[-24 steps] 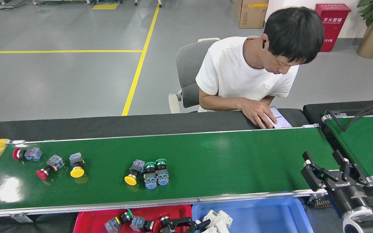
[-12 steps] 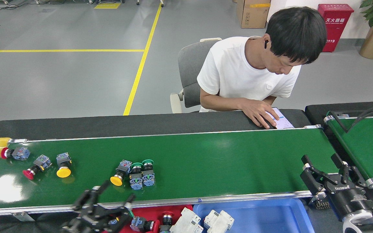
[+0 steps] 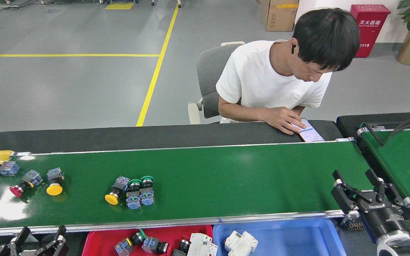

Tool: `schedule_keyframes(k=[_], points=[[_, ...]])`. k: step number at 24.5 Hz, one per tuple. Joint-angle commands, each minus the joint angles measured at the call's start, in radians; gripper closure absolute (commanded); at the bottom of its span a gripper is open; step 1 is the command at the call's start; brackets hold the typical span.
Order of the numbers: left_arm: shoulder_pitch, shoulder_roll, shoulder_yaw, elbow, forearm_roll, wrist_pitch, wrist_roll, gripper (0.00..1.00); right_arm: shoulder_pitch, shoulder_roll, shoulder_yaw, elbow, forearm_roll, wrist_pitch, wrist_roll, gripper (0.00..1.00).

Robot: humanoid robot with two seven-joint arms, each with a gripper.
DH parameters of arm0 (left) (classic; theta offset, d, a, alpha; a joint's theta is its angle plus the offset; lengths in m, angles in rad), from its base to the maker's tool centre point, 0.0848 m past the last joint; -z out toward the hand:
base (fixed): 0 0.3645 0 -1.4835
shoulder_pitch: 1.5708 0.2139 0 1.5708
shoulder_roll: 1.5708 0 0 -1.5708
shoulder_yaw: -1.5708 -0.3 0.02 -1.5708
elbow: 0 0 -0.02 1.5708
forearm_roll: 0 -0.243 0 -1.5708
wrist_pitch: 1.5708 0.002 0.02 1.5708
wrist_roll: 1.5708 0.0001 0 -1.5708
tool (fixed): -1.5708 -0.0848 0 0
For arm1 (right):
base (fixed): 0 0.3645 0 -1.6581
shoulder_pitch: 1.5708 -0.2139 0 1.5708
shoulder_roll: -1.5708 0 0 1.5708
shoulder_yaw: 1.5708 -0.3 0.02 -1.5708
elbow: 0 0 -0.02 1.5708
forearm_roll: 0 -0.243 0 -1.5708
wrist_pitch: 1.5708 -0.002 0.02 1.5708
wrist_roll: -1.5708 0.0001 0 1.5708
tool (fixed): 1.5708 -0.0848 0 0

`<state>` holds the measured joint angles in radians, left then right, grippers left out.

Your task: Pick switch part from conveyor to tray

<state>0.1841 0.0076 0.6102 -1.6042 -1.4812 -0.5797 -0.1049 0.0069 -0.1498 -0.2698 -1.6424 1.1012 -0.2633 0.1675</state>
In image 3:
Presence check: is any blue plastic tray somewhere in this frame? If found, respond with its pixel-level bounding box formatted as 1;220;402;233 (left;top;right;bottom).
212;218;347;256

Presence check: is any narrow green conveyor belt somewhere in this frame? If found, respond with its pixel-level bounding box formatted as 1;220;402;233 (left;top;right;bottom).
356;123;410;208

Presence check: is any red plastic tray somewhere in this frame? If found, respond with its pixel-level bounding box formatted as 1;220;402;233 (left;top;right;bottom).
82;225;214;256

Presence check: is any person's right hand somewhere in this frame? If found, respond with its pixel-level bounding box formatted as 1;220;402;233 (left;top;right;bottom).
264;106;307;136

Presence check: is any smartphone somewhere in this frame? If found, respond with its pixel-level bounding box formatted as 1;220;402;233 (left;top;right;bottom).
292;118;325;143

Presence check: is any brown cardboard box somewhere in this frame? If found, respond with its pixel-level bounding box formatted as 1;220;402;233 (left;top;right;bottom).
261;0;299;32

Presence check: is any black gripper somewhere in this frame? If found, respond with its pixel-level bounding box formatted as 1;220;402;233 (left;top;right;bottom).
331;168;410;244

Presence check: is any black conveyor drive chain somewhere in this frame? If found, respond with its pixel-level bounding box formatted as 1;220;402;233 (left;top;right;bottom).
344;213;366;231

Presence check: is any grey office chair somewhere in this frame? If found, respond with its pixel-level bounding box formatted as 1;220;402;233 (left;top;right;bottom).
188;41;246;125

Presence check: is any black cable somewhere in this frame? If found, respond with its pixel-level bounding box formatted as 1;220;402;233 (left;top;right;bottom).
361;113;410;147

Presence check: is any person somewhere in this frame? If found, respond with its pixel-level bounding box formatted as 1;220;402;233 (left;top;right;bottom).
216;8;361;135

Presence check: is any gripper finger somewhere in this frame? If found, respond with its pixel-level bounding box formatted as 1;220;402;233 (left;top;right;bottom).
0;226;31;256
30;225;69;256

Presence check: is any red fire extinguisher cabinet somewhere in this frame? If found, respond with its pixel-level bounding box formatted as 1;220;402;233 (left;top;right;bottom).
350;4;391;58

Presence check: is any white circuit breaker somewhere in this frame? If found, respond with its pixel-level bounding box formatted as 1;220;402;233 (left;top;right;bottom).
224;230;259;256
186;233;218;256

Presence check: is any long green conveyor belt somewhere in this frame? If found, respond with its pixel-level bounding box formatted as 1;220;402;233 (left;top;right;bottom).
0;137;374;239

